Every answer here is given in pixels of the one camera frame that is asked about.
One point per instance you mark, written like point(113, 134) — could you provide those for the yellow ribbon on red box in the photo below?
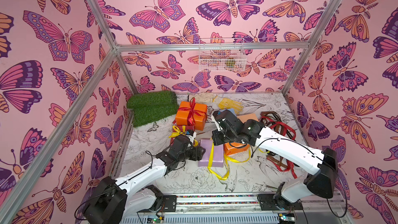
point(195, 143)

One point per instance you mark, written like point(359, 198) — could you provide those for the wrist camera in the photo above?
point(191, 134)
point(217, 123)

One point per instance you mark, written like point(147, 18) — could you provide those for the peach gift box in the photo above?
point(248, 117)

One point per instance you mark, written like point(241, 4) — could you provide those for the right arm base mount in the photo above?
point(275, 202)

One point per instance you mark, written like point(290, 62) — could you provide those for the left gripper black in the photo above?
point(196, 155)

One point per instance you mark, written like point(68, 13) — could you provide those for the green artificial grass mat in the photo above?
point(152, 106)

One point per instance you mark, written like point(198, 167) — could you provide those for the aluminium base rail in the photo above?
point(244, 208)

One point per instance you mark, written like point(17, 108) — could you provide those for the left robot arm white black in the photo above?
point(115, 199)

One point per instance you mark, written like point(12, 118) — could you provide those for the white wire basket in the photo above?
point(222, 57)

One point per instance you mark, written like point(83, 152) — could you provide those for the purple gift box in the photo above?
point(206, 144)

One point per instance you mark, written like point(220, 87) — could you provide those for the dark red gift box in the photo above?
point(179, 130)

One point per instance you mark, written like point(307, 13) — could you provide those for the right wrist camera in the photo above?
point(217, 123)

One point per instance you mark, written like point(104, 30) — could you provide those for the light blue gift box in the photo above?
point(216, 113)

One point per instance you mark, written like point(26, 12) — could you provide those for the white work glove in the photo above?
point(202, 98)

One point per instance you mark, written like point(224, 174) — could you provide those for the orange gift box front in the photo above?
point(234, 148)

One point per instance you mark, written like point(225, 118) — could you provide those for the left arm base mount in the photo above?
point(156, 201)

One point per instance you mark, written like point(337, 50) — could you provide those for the yellow ribbon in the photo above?
point(195, 143)
point(225, 163)

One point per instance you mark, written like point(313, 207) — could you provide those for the black printed ribbon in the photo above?
point(273, 120)

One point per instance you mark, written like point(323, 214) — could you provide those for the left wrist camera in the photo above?
point(191, 134)

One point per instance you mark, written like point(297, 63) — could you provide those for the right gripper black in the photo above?
point(219, 127)

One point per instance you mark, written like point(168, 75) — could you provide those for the large orange gift box back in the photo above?
point(190, 115)

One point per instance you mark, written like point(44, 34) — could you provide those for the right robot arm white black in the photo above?
point(320, 166)

